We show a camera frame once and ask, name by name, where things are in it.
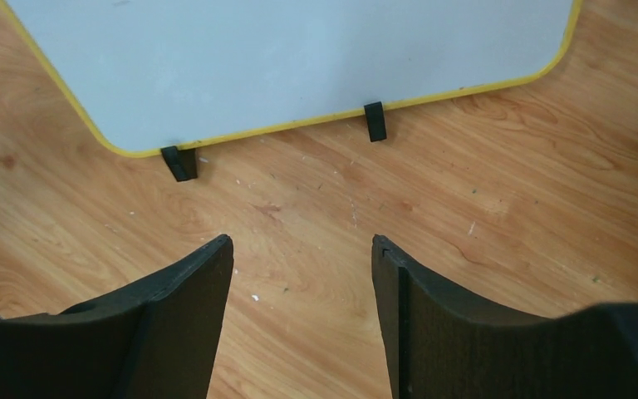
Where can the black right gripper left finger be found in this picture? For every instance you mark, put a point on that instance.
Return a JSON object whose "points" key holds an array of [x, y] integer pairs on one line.
{"points": [[156, 337]]}

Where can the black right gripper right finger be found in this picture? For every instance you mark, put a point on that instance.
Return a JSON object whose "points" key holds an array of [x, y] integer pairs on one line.
{"points": [[444, 341]]}

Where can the yellow framed whiteboard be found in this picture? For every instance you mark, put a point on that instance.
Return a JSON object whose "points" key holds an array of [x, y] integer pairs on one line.
{"points": [[145, 75]]}

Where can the black whiteboard foot left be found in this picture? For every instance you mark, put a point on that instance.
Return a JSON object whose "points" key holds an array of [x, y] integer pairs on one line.
{"points": [[182, 163]]}

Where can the black whiteboard foot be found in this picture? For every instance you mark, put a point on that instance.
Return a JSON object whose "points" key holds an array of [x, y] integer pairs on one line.
{"points": [[375, 120], [182, 163]]}

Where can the black whiteboard foot right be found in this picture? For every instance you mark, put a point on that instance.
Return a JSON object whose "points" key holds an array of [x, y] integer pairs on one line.
{"points": [[375, 120]]}

